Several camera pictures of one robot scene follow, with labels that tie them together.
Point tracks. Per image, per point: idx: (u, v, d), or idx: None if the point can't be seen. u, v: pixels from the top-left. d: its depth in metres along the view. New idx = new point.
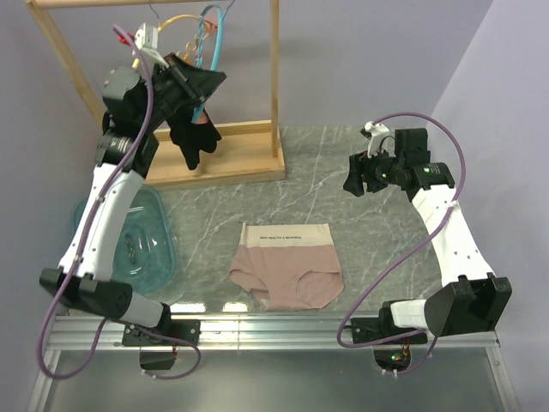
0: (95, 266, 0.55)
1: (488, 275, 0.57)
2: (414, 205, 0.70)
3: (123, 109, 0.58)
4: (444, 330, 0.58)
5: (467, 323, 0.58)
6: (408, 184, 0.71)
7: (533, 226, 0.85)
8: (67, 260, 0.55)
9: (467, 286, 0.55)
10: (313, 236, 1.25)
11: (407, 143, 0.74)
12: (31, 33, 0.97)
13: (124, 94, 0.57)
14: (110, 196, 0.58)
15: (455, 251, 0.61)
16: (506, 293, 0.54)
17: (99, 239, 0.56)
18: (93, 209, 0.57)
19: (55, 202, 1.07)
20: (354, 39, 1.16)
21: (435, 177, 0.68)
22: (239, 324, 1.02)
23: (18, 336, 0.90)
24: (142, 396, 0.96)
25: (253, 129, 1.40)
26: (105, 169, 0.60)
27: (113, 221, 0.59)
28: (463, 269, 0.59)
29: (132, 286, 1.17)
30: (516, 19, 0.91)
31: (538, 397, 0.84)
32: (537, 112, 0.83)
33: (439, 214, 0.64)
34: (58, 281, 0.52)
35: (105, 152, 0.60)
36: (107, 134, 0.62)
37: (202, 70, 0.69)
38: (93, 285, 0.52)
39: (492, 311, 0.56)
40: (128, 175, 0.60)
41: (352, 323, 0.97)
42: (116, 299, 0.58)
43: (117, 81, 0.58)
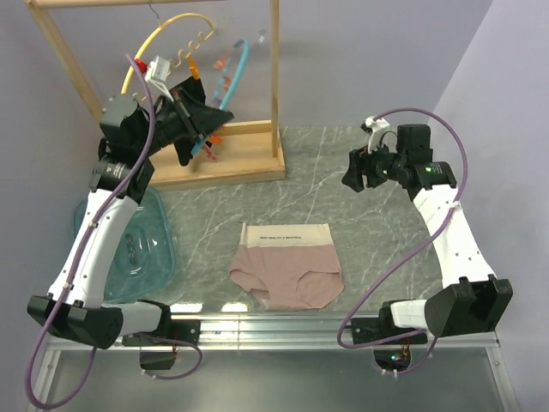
0: (85, 293, 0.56)
1: (489, 277, 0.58)
2: (415, 205, 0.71)
3: (120, 136, 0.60)
4: (444, 330, 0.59)
5: (468, 324, 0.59)
6: (410, 184, 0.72)
7: (533, 227, 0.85)
8: (57, 287, 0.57)
9: (468, 287, 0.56)
10: (313, 236, 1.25)
11: (409, 141, 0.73)
12: (31, 33, 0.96)
13: (122, 122, 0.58)
14: (103, 221, 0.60)
15: (456, 251, 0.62)
16: (508, 294, 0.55)
17: (89, 266, 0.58)
18: (86, 235, 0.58)
19: (55, 202, 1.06)
20: (355, 39, 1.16)
21: (437, 176, 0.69)
22: (239, 324, 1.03)
23: (19, 336, 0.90)
24: (143, 396, 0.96)
25: (253, 129, 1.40)
26: (99, 195, 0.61)
27: (106, 246, 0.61)
28: (465, 269, 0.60)
29: (132, 286, 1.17)
30: (517, 19, 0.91)
31: (539, 397, 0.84)
32: (538, 113, 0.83)
33: (441, 214, 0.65)
34: (46, 311, 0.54)
35: (101, 177, 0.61)
36: (102, 160, 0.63)
37: (209, 107, 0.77)
38: (82, 314, 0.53)
39: (492, 312, 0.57)
40: (123, 201, 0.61)
41: (352, 323, 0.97)
42: (105, 329, 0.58)
43: (115, 108, 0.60)
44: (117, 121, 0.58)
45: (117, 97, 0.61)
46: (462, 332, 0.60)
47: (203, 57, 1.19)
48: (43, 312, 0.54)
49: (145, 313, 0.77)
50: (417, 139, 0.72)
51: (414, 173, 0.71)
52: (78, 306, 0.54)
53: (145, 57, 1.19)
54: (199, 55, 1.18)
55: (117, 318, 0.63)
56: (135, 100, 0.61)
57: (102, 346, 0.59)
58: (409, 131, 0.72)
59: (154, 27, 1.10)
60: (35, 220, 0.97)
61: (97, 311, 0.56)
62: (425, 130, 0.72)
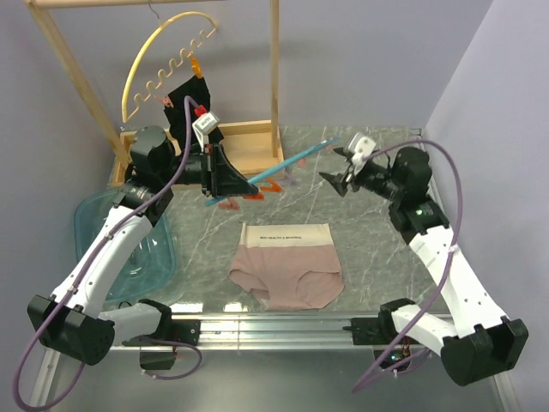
0: (87, 299, 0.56)
1: (503, 321, 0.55)
2: (412, 249, 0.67)
3: (146, 166, 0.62)
4: (467, 378, 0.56)
5: (488, 368, 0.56)
6: (404, 227, 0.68)
7: (533, 228, 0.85)
8: (62, 289, 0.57)
9: (485, 336, 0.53)
10: (314, 236, 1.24)
11: (411, 181, 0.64)
12: (30, 32, 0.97)
13: (149, 152, 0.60)
14: (118, 234, 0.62)
15: (465, 298, 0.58)
16: (524, 337, 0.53)
17: (97, 274, 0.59)
18: (99, 245, 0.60)
19: (54, 201, 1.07)
20: (354, 39, 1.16)
21: (429, 220, 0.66)
22: (239, 324, 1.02)
23: (18, 336, 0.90)
24: (142, 396, 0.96)
25: (253, 129, 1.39)
26: (120, 211, 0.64)
27: (117, 258, 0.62)
28: (478, 316, 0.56)
29: (132, 286, 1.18)
30: (518, 18, 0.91)
31: (539, 398, 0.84)
32: (537, 113, 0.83)
33: (442, 258, 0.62)
34: (46, 311, 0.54)
35: (124, 196, 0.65)
36: (127, 182, 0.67)
37: (238, 176, 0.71)
38: (80, 318, 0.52)
39: (512, 353, 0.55)
40: (140, 219, 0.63)
41: (352, 323, 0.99)
42: (95, 344, 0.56)
43: (145, 139, 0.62)
44: (145, 151, 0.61)
45: (150, 129, 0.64)
46: (484, 377, 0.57)
47: (203, 57, 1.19)
48: (43, 312, 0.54)
49: (144, 319, 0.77)
50: (417, 183, 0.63)
51: (407, 217, 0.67)
52: (77, 310, 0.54)
53: (145, 57, 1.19)
54: (199, 55, 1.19)
55: (111, 341, 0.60)
56: (165, 133, 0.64)
57: (89, 362, 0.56)
58: (412, 175, 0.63)
59: (154, 27, 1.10)
60: (34, 220, 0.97)
61: (94, 321, 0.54)
62: (429, 173, 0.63)
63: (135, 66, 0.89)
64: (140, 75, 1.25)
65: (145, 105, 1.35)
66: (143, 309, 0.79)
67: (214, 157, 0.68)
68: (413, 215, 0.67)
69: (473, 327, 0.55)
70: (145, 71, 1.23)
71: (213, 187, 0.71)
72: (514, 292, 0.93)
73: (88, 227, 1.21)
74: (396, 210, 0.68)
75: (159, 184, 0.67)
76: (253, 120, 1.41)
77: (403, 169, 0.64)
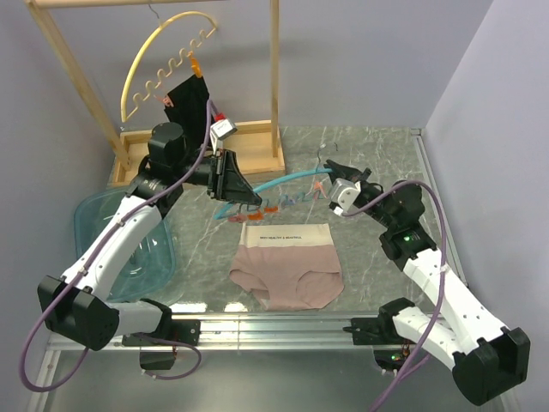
0: (96, 282, 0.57)
1: (503, 330, 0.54)
2: (406, 274, 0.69)
3: (160, 156, 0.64)
4: (482, 396, 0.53)
5: (500, 384, 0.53)
6: (395, 255, 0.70)
7: (531, 229, 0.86)
8: (72, 271, 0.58)
9: (490, 349, 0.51)
10: (313, 236, 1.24)
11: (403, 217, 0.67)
12: (30, 33, 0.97)
13: (166, 145, 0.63)
14: (129, 223, 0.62)
15: (464, 314, 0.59)
16: (527, 344, 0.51)
17: (107, 257, 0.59)
18: (111, 231, 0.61)
19: (54, 202, 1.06)
20: (354, 39, 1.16)
21: (417, 245, 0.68)
22: (239, 324, 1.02)
23: (18, 336, 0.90)
24: (143, 396, 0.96)
25: (254, 129, 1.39)
26: (132, 200, 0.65)
27: (127, 245, 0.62)
28: (479, 330, 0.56)
29: (132, 286, 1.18)
30: (517, 18, 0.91)
31: (538, 398, 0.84)
32: (538, 113, 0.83)
33: (435, 279, 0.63)
34: (55, 292, 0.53)
35: (136, 188, 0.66)
36: (141, 173, 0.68)
37: (245, 182, 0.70)
38: (88, 300, 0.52)
39: (520, 363, 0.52)
40: (151, 209, 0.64)
41: (352, 323, 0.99)
42: (101, 328, 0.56)
43: (163, 132, 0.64)
44: (162, 142, 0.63)
45: (168, 124, 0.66)
46: (497, 394, 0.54)
47: (203, 57, 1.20)
48: (52, 293, 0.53)
49: (145, 316, 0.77)
50: (412, 215, 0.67)
51: (397, 245, 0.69)
52: (86, 292, 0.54)
53: (146, 57, 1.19)
54: (199, 55, 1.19)
55: (116, 327, 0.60)
56: (181, 129, 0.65)
57: (93, 347, 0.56)
58: (407, 210, 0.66)
59: (155, 27, 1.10)
60: (34, 220, 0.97)
61: (102, 303, 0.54)
62: (421, 209, 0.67)
63: (135, 64, 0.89)
64: (140, 75, 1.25)
65: (144, 105, 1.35)
66: (145, 306, 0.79)
67: (223, 162, 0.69)
68: (401, 241, 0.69)
69: (476, 342, 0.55)
70: (145, 71, 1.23)
71: (218, 190, 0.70)
72: (513, 292, 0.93)
73: (89, 227, 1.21)
74: (388, 239, 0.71)
75: (171, 178, 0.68)
76: (253, 120, 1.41)
77: (397, 205, 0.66)
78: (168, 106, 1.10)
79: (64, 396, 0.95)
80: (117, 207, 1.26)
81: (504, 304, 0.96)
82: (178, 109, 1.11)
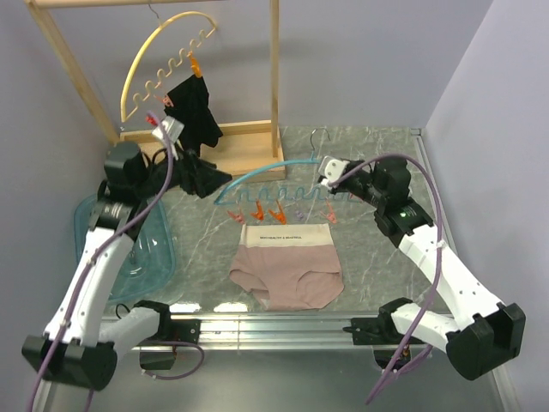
0: (82, 330, 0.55)
1: (499, 306, 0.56)
2: (401, 251, 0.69)
3: (120, 177, 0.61)
4: (476, 371, 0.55)
5: (495, 360, 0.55)
6: (389, 231, 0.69)
7: (530, 228, 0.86)
8: (54, 325, 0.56)
9: (485, 325, 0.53)
10: (314, 236, 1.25)
11: (394, 188, 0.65)
12: (30, 33, 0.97)
13: (124, 164, 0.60)
14: (101, 258, 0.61)
15: (460, 290, 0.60)
16: (522, 319, 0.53)
17: (87, 302, 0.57)
18: (83, 274, 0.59)
19: (54, 202, 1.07)
20: (354, 39, 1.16)
21: (413, 220, 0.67)
22: (239, 324, 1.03)
23: (19, 336, 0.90)
24: (142, 396, 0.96)
25: (253, 129, 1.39)
26: (97, 233, 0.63)
27: (105, 283, 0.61)
28: (474, 306, 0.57)
29: (132, 286, 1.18)
30: (517, 18, 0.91)
31: (538, 398, 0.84)
32: (537, 113, 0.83)
33: (431, 255, 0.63)
34: (42, 350, 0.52)
35: (99, 217, 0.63)
36: (100, 200, 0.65)
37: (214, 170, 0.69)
38: (80, 350, 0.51)
39: (514, 338, 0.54)
40: (121, 239, 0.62)
41: (352, 323, 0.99)
42: (101, 369, 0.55)
43: (118, 153, 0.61)
44: (118, 162, 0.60)
45: (123, 142, 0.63)
46: (491, 369, 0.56)
47: (203, 57, 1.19)
48: (39, 353, 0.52)
49: (144, 324, 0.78)
50: (399, 186, 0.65)
51: (393, 221, 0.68)
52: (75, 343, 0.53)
53: (145, 57, 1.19)
54: (199, 55, 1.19)
55: (114, 362, 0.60)
56: (137, 146, 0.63)
57: (99, 388, 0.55)
58: (393, 180, 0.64)
59: (155, 27, 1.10)
60: (34, 219, 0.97)
61: (95, 348, 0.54)
62: (408, 177, 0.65)
63: (135, 64, 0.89)
64: (140, 75, 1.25)
65: (144, 105, 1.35)
66: (141, 316, 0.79)
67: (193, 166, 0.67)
68: (397, 218, 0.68)
69: (473, 318, 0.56)
70: (145, 71, 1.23)
71: (201, 190, 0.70)
72: (512, 292, 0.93)
73: None
74: (382, 215, 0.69)
75: (135, 200, 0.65)
76: (253, 120, 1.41)
77: (383, 174, 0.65)
78: (168, 106, 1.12)
79: (64, 395, 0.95)
80: None
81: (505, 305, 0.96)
82: (178, 109, 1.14)
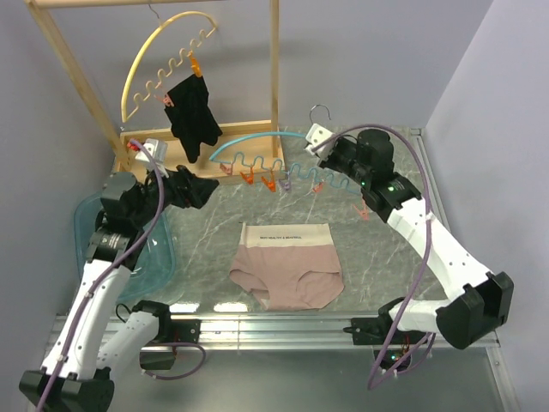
0: (79, 365, 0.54)
1: (488, 276, 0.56)
2: (391, 226, 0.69)
3: (118, 208, 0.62)
4: (467, 341, 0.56)
5: (484, 329, 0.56)
6: (378, 206, 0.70)
7: (529, 229, 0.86)
8: (51, 360, 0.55)
9: (476, 294, 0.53)
10: (314, 236, 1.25)
11: (377, 161, 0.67)
12: (30, 33, 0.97)
13: (122, 196, 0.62)
14: (99, 291, 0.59)
15: (449, 261, 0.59)
16: (511, 288, 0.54)
17: (85, 336, 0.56)
18: (81, 306, 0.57)
19: (54, 202, 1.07)
20: (354, 39, 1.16)
21: (401, 194, 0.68)
22: (239, 324, 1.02)
23: (19, 336, 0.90)
24: (142, 396, 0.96)
25: (253, 129, 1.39)
26: (95, 264, 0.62)
27: (102, 316, 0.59)
28: (465, 276, 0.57)
29: (132, 286, 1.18)
30: (517, 18, 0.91)
31: (537, 398, 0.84)
32: (538, 112, 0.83)
33: (420, 228, 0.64)
34: (39, 385, 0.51)
35: (97, 247, 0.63)
36: (98, 231, 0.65)
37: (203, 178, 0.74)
38: (77, 386, 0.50)
39: (503, 307, 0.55)
40: (118, 269, 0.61)
41: (352, 324, 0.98)
42: (98, 400, 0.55)
43: (115, 184, 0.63)
44: (117, 194, 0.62)
45: (119, 173, 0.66)
46: (480, 337, 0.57)
47: (203, 57, 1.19)
48: (36, 388, 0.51)
49: (142, 331, 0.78)
50: (382, 158, 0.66)
51: (382, 195, 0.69)
52: (72, 378, 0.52)
53: (145, 57, 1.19)
54: (199, 55, 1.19)
55: (111, 391, 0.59)
56: (133, 176, 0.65)
57: None
58: (375, 152, 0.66)
59: (155, 27, 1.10)
60: (35, 220, 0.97)
61: (92, 384, 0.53)
62: (389, 148, 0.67)
63: (135, 64, 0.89)
64: (140, 75, 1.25)
65: (144, 105, 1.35)
66: (138, 324, 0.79)
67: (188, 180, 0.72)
68: (385, 192, 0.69)
69: (462, 288, 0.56)
70: (145, 71, 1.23)
71: (197, 200, 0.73)
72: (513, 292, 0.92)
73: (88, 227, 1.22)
74: (369, 190, 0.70)
75: (132, 230, 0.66)
76: (253, 120, 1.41)
77: (366, 149, 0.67)
78: (169, 105, 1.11)
79: None
80: None
81: None
82: (178, 109, 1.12)
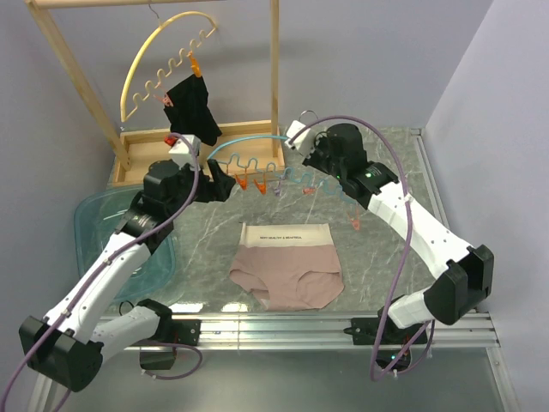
0: (79, 324, 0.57)
1: (468, 250, 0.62)
2: (371, 211, 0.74)
3: (156, 191, 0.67)
4: (455, 314, 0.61)
5: (469, 299, 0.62)
6: (358, 194, 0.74)
7: (529, 229, 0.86)
8: (56, 312, 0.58)
9: (458, 269, 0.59)
10: (313, 236, 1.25)
11: (347, 148, 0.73)
12: (30, 33, 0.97)
13: (162, 181, 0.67)
14: (117, 261, 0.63)
15: (431, 240, 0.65)
16: (491, 258, 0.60)
17: (91, 299, 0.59)
18: (96, 270, 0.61)
19: (54, 201, 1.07)
20: (354, 39, 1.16)
21: (379, 179, 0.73)
22: (239, 324, 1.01)
23: (19, 336, 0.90)
24: (142, 396, 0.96)
25: (253, 129, 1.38)
26: (121, 237, 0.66)
27: (112, 286, 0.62)
28: (447, 253, 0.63)
29: (132, 286, 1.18)
30: (517, 17, 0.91)
31: (536, 397, 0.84)
32: (537, 112, 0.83)
33: (401, 211, 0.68)
34: (37, 333, 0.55)
35: (126, 223, 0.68)
36: (131, 209, 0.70)
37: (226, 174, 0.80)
38: (69, 343, 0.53)
39: (485, 277, 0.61)
40: (140, 247, 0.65)
41: (352, 323, 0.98)
42: (83, 369, 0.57)
43: (159, 171, 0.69)
44: (159, 178, 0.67)
45: (166, 162, 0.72)
46: (467, 309, 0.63)
47: (203, 57, 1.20)
48: (33, 334, 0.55)
49: (141, 325, 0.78)
50: (352, 147, 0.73)
51: (360, 183, 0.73)
52: (68, 335, 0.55)
53: (145, 57, 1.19)
54: (199, 55, 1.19)
55: (99, 366, 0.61)
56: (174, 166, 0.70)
57: (75, 388, 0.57)
58: (346, 142, 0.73)
59: (155, 27, 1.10)
60: (34, 220, 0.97)
61: (83, 347, 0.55)
62: (358, 136, 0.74)
63: (135, 64, 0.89)
64: (140, 75, 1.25)
65: (145, 105, 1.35)
66: (139, 317, 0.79)
67: (217, 172, 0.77)
68: (364, 179, 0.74)
69: (446, 263, 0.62)
70: (145, 71, 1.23)
71: (222, 190, 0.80)
72: (513, 292, 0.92)
73: (88, 225, 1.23)
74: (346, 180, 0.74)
75: (163, 216, 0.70)
76: (253, 120, 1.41)
77: (335, 139, 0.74)
78: (168, 105, 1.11)
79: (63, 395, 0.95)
80: (115, 208, 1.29)
81: (505, 305, 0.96)
82: (177, 109, 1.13)
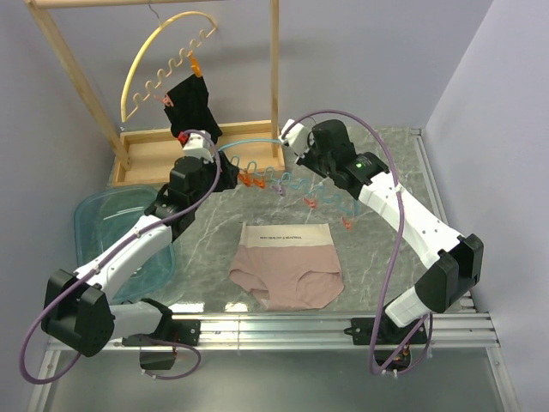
0: (105, 281, 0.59)
1: (459, 239, 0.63)
2: (362, 202, 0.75)
3: (181, 184, 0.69)
4: (444, 302, 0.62)
5: (459, 288, 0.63)
6: (349, 184, 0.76)
7: (529, 230, 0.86)
8: (84, 268, 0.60)
9: (449, 257, 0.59)
10: (314, 236, 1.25)
11: (333, 141, 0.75)
12: (29, 33, 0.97)
13: (186, 174, 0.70)
14: (145, 236, 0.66)
15: (423, 229, 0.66)
16: (480, 247, 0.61)
17: (119, 263, 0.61)
18: (127, 239, 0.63)
19: (54, 201, 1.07)
20: (353, 39, 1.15)
21: (370, 169, 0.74)
22: (239, 324, 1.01)
23: (18, 336, 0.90)
24: (143, 396, 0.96)
25: (253, 129, 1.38)
26: (149, 219, 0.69)
27: (137, 257, 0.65)
28: (438, 242, 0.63)
29: (132, 285, 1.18)
30: (519, 16, 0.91)
31: (536, 398, 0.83)
32: (538, 110, 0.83)
33: (392, 201, 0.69)
34: (64, 285, 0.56)
35: (153, 209, 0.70)
36: (158, 199, 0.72)
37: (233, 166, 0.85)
38: (95, 296, 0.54)
39: (474, 267, 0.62)
40: (165, 227, 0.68)
41: (352, 323, 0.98)
42: (95, 334, 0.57)
43: (184, 166, 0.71)
44: (184, 172, 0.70)
45: (189, 158, 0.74)
46: (456, 298, 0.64)
47: (203, 57, 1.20)
48: (61, 286, 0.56)
49: (143, 318, 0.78)
50: (339, 138, 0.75)
51: (350, 172, 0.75)
52: (96, 288, 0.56)
53: (146, 57, 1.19)
54: (199, 55, 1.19)
55: (108, 336, 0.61)
56: (196, 163, 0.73)
57: (85, 351, 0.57)
58: (332, 134, 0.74)
59: (155, 27, 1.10)
60: (34, 220, 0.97)
61: (106, 305, 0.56)
62: (341, 127, 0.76)
63: (135, 63, 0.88)
64: (140, 75, 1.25)
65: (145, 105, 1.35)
66: (144, 309, 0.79)
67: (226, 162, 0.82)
68: (354, 169, 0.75)
69: (437, 253, 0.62)
70: (145, 71, 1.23)
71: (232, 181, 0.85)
72: (514, 291, 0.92)
73: (88, 225, 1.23)
74: (340, 172, 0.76)
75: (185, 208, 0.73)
76: (253, 119, 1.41)
77: (320, 134, 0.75)
78: (168, 105, 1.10)
79: (63, 395, 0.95)
80: (115, 207, 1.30)
81: (506, 305, 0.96)
82: (178, 109, 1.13)
